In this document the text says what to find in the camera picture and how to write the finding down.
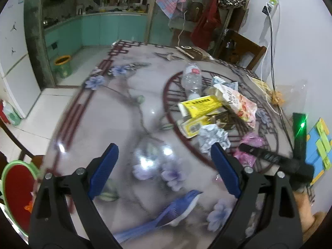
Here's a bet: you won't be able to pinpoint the brown shoulder bag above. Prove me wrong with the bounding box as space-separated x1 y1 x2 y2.
185 1 203 22

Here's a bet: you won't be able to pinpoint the crumpled white paper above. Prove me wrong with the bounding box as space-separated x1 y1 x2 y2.
198 124 231 153

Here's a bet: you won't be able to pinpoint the green yellow-rimmed bucket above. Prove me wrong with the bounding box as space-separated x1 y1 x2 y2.
53 55 72 79

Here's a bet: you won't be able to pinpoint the white red snack bag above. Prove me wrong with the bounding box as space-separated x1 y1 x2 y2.
207 83 258 129

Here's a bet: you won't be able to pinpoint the blue yellow plastic board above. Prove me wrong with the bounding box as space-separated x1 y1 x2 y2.
305 118 332 186

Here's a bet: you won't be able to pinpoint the yellow orange box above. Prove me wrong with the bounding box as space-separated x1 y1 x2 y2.
177 115 216 138

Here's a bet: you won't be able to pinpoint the green red plastic basin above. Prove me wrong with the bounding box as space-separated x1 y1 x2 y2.
1 160 46 236

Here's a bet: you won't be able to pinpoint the small yellow box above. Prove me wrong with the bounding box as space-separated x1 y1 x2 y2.
178 95 225 117

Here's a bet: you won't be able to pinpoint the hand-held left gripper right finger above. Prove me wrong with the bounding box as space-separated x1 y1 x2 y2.
210 143 304 249

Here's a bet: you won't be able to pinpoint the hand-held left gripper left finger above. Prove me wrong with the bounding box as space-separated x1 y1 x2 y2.
28 143 122 249

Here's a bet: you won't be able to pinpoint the person's right hand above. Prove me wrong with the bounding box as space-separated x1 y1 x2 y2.
294 187 316 229

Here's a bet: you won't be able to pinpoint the white power strip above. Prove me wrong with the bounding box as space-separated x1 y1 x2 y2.
267 0 282 15

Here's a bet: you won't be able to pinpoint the glass sliding door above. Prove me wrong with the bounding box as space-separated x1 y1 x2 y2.
148 0 229 47

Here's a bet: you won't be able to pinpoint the clear bag orange snacks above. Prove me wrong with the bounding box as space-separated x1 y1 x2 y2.
270 79 309 107

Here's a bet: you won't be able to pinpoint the dark wooden chair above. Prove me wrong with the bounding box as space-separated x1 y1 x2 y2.
215 28 267 70

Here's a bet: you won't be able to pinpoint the pink plastic bag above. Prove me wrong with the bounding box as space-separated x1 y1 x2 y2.
233 132 266 166

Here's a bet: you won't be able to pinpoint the white charger cable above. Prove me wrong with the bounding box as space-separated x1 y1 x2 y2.
246 13 279 107

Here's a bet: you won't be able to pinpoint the teal kitchen base cabinets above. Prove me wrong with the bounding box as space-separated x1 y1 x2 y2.
43 13 148 55

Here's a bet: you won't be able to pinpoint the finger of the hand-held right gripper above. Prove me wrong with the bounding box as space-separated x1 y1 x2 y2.
239 143 284 167

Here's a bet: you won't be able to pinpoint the green detergent bottle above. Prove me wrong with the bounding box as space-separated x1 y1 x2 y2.
1 100 22 126

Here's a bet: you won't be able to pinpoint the white refrigerator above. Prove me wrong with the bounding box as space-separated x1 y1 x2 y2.
0 0 42 120

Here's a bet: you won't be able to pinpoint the clear bottle red label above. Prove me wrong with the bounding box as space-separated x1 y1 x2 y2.
181 62 203 100

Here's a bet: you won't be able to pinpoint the thin white cable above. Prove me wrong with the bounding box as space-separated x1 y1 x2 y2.
178 8 188 48

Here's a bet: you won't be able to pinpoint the person's right forearm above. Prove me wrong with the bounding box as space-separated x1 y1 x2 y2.
302 211 328 244

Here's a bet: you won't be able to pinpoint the black cable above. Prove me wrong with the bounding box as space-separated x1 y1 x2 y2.
270 18 295 146

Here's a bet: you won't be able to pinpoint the red hanging garment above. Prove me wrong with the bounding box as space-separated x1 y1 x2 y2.
190 0 223 48

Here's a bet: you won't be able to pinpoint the crushed bottle blue label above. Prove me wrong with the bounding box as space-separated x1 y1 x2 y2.
212 76 238 91

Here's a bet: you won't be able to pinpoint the red canister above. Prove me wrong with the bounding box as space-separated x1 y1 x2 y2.
0 101 9 123

